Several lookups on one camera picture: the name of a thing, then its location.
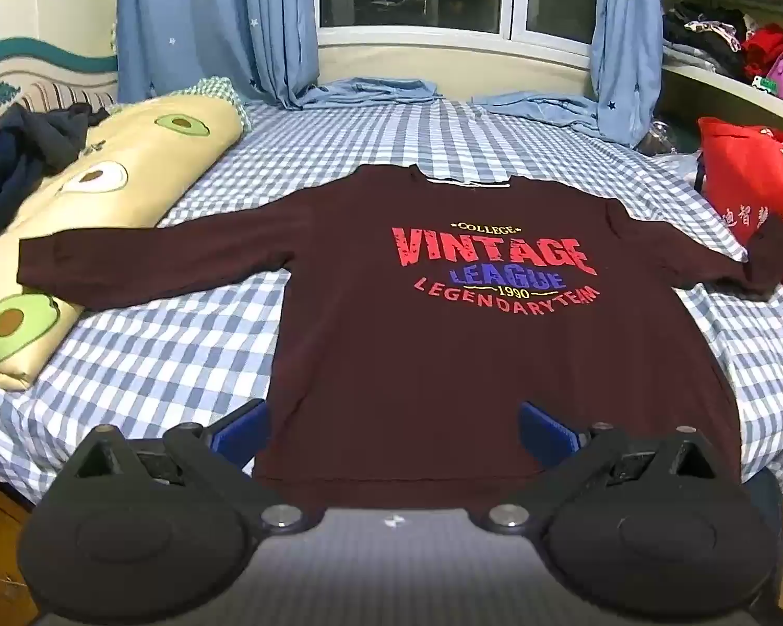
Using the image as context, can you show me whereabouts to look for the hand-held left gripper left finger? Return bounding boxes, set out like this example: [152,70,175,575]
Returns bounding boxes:
[64,398,312,534]

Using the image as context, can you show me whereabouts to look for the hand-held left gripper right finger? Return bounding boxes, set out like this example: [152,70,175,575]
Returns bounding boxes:
[479,401,727,534]

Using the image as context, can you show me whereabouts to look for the maroon printed sweatshirt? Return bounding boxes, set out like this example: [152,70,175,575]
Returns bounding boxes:
[16,165,783,511]

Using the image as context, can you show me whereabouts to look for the pile of dark clothes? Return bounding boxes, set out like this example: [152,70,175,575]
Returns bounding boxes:
[662,3,748,79]

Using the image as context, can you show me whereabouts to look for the blue checkered bed sheet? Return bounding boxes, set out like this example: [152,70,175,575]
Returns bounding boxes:
[0,99,783,516]

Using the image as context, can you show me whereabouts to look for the red tote bag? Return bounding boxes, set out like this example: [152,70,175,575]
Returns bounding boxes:
[697,116,783,310]

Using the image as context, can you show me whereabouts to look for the yellow avocado print pillow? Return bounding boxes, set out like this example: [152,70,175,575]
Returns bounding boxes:
[0,92,245,392]

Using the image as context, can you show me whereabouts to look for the clear plastic bag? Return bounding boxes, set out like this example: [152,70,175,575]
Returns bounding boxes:
[639,118,681,158]

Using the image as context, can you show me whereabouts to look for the green checkered pillow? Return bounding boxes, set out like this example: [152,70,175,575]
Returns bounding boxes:
[173,77,253,138]

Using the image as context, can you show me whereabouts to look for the dark navy clothing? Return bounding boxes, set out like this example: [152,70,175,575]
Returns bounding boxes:
[0,103,111,252]

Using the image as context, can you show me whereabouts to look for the white curved shelf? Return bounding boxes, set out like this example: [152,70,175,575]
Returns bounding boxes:
[659,0,783,145]

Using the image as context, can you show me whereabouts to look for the red garment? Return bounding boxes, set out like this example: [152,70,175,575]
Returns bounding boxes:
[740,22,783,82]

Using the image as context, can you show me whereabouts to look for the striped headboard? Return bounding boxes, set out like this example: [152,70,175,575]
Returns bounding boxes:
[0,38,118,135]

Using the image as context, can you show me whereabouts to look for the blue star curtain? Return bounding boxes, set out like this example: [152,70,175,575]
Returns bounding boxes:
[473,0,665,148]
[116,0,446,112]

